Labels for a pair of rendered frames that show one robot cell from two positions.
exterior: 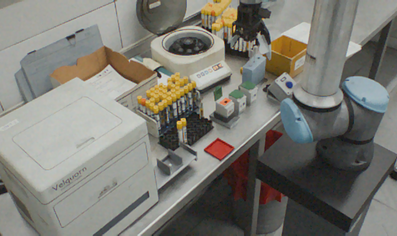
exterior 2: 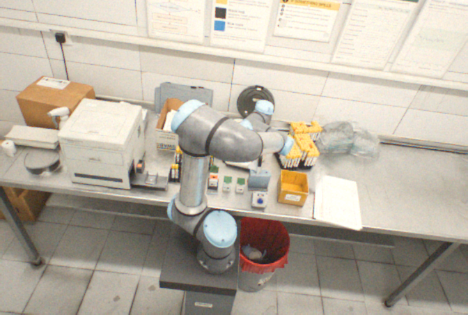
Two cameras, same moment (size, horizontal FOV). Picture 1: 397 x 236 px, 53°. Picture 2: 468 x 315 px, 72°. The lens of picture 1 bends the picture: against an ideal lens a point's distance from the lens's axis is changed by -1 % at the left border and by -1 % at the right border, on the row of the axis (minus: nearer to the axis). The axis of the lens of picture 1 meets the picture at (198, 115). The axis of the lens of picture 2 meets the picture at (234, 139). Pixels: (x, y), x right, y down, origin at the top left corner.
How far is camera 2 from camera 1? 0.98 m
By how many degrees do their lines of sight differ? 33
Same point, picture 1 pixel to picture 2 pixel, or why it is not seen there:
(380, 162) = (221, 280)
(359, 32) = (384, 221)
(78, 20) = (203, 81)
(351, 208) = (167, 277)
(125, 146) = (108, 148)
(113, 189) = (98, 162)
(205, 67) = not seen: hidden behind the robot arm
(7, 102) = (146, 97)
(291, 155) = not seen: hidden behind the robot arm
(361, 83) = (221, 220)
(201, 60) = not seen: hidden behind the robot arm
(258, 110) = (233, 198)
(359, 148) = (205, 256)
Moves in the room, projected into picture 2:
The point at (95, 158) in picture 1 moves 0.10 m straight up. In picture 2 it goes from (88, 141) to (83, 122)
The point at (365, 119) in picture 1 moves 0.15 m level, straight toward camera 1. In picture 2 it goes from (203, 239) to (159, 244)
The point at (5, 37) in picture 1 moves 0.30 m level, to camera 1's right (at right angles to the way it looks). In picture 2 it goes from (157, 68) to (186, 94)
